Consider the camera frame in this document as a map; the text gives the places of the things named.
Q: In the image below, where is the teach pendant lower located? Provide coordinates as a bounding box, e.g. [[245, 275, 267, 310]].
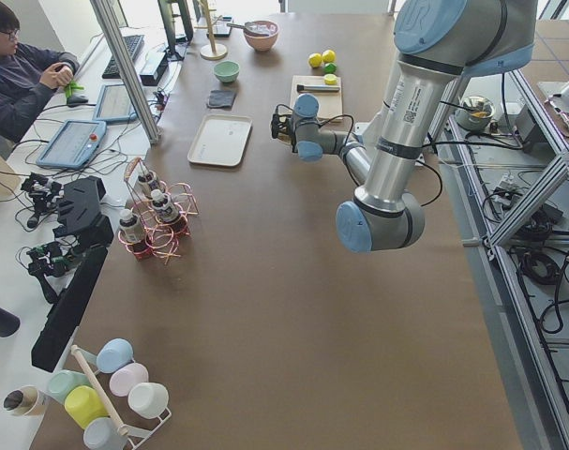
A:
[[36, 120, 107, 170]]

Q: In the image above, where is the cream rabbit tray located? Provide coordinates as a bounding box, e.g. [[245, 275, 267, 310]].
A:
[[187, 113, 252, 168]]

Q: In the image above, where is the grey blue cup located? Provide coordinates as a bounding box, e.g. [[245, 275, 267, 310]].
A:
[[83, 417, 127, 450]]

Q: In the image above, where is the copper wire bottle rack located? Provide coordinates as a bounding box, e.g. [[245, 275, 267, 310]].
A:
[[117, 157, 199, 263]]

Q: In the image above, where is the yellow lemon lower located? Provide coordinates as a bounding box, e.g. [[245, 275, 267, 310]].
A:
[[307, 52, 322, 68]]

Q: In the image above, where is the steel muddler black tip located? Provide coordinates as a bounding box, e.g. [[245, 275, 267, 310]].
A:
[[296, 84, 340, 93]]

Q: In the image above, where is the white cup rack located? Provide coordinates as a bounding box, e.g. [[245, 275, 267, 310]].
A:
[[70, 345, 172, 449]]

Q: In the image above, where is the aluminium frame post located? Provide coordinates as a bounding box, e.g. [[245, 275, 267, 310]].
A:
[[90, 0, 160, 144]]

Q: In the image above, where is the steel bowl under frame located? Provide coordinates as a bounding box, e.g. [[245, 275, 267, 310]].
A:
[[455, 96, 495, 131]]

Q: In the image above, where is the teach pendant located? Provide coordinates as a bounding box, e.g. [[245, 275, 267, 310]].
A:
[[36, 120, 107, 170], [93, 84, 137, 124]]

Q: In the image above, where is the teach pendant upper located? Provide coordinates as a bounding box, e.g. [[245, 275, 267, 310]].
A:
[[93, 84, 137, 124]]

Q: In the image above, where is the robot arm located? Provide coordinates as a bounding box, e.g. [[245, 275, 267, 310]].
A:
[[271, 1, 537, 252]]

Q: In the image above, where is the mint green cup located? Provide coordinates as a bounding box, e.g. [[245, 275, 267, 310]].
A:
[[47, 369, 91, 404]]

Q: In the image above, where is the yellow cup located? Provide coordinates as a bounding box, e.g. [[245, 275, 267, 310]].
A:
[[64, 385, 109, 429]]

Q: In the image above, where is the green bowl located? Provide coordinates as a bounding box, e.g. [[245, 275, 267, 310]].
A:
[[213, 61, 240, 83]]

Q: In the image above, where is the tea bottle lower left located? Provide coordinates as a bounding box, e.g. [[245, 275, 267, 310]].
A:
[[151, 189, 180, 224]]

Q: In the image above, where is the metal ice scoop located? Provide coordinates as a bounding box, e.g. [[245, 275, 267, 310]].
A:
[[226, 22, 270, 37]]

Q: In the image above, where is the pink ice bowl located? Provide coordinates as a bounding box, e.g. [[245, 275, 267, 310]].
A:
[[243, 21, 279, 52]]

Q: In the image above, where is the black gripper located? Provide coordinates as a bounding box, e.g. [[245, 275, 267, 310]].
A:
[[277, 116, 295, 145]]

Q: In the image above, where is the wooden cutting board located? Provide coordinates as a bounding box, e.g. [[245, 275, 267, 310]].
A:
[[289, 75, 343, 120]]

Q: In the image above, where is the white cup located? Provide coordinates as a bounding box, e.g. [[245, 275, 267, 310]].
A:
[[127, 382, 169, 419]]

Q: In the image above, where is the light blue cup upper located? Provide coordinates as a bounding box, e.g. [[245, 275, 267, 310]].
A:
[[97, 338, 133, 374]]

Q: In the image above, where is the paper coffee cup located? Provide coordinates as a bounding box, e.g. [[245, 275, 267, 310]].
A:
[[3, 385, 49, 416]]

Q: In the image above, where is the pink cup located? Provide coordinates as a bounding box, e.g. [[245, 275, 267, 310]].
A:
[[109, 362, 149, 397]]

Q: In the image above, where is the green lime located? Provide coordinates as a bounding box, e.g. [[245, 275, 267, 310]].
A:
[[322, 62, 337, 75]]

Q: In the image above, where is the tea bottle top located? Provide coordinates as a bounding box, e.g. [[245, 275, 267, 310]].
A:
[[137, 171, 161, 199]]

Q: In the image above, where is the tea bottle lower right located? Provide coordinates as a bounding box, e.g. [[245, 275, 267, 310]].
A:
[[119, 208, 147, 259]]

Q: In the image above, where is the grey folded cloth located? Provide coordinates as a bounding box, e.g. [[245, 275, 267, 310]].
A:
[[206, 89, 237, 109]]

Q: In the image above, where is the seated person dark sweater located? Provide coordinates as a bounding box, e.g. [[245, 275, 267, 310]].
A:
[[0, 1, 80, 143]]

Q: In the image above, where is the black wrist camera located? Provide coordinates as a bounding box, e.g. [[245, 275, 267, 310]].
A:
[[270, 104, 293, 143]]

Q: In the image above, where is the yellow lemon upper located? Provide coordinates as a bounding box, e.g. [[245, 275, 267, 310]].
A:
[[322, 49, 337, 64]]

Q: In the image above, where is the wooden cup stand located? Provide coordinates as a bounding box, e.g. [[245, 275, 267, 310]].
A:
[[194, 0, 228, 61]]

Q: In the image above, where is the yellow lemon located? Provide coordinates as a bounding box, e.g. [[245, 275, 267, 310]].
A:
[[322, 49, 337, 64], [307, 52, 322, 68]]

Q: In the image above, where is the half lemon slice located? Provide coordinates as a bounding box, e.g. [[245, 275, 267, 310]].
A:
[[323, 74, 337, 85]]

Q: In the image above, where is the black keyboard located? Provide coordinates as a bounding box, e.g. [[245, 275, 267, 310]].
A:
[[100, 34, 146, 80]]

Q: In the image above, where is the tea bottle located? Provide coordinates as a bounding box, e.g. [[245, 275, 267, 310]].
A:
[[151, 189, 180, 224], [119, 208, 147, 259], [137, 171, 161, 199]]

